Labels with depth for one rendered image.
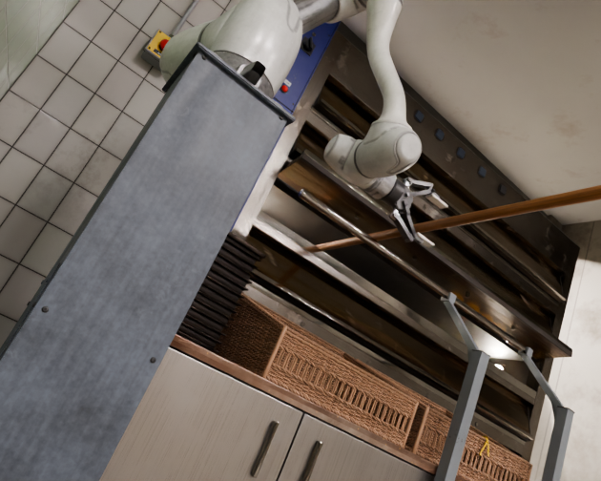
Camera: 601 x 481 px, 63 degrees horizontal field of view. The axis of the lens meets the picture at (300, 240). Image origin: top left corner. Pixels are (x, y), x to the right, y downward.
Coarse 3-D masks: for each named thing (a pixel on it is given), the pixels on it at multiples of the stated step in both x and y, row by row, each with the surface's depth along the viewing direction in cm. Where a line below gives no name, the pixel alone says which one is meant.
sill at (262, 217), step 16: (272, 224) 193; (304, 240) 200; (320, 256) 202; (352, 272) 209; (368, 288) 213; (400, 304) 220; (416, 320) 224; (448, 336) 233; (464, 352) 236; (496, 368) 246; (512, 384) 251
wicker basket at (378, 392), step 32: (256, 320) 152; (288, 320) 188; (224, 352) 158; (256, 352) 140; (288, 352) 135; (320, 352) 140; (288, 384) 134; (320, 384) 139; (352, 384) 145; (384, 384) 150; (352, 416) 143; (384, 416) 164
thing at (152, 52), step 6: (156, 36) 171; (162, 36) 172; (168, 36) 173; (150, 42) 170; (156, 42) 171; (150, 48) 169; (156, 48) 171; (144, 54) 172; (150, 54) 171; (156, 54) 170; (150, 60) 174; (156, 60) 172; (156, 66) 175
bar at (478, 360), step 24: (336, 216) 163; (408, 264) 176; (432, 288) 182; (456, 312) 177; (504, 336) 197; (480, 360) 157; (528, 360) 199; (480, 384) 155; (456, 408) 154; (552, 408) 182; (456, 432) 149; (552, 432) 175; (456, 456) 147; (552, 456) 171; (552, 480) 167
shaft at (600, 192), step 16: (576, 192) 109; (592, 192) 105; (496, 208) 127; (512, 208) 123; (528, 208) 119; (544, 208) 116; (416, 224) 154; (432, 224) 147; (448, 224) 142; (464, 224) 138; (336, 240) 194; (352, 240) 183
